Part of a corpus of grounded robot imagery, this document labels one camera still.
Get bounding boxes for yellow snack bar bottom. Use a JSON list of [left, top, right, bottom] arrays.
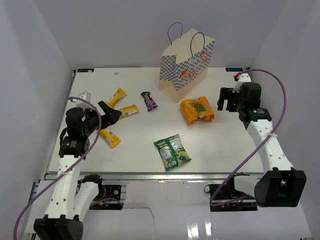
[[100, 128, 121, 149]]

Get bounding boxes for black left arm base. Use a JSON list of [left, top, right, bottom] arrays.
[[91, 185, 123, 206]]

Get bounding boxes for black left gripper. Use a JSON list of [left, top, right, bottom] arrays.
[[82, 100, 122, 136]]

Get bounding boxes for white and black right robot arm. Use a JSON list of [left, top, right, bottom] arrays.
[[217, 82, 307, 207]]

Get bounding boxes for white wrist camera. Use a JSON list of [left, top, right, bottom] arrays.
[[70, 91, 91, 106], [232, 72, 252, 93]]

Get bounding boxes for checkered paper bag blue handles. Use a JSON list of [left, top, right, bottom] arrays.
[[158, 22, 216, 104]]

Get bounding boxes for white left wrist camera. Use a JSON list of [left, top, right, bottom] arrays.
[[70, 91, 91, 106]]

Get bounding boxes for yellow snack bar top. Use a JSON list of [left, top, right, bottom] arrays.
[[104, 87, 127, 108]]

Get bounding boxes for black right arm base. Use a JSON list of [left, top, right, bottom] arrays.
[[203, 183, 258, 213]]

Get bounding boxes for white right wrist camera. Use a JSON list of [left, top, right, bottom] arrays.
[[232, 72, 252, 93]]

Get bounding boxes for orange mango candy bag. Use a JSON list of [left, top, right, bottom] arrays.
[[180, 96, 215, 125]]

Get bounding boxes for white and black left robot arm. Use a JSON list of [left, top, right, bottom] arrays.
[[33, 101, 122, 240]]

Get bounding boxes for purple brown candy packet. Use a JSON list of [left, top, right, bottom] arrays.
[[140, 91, 158, 112]]

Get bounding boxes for yellow snack bar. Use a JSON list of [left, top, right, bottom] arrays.
[[104, 87, 127, 108], [119, 104, 140, 120], [100, 128, 121, 149]]

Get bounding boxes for green snack bag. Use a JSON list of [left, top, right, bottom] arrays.
[[153, 134, 192, 172]]

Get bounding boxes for yellow snack bar middle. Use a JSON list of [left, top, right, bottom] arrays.
[[119, 104, 140, 120]]

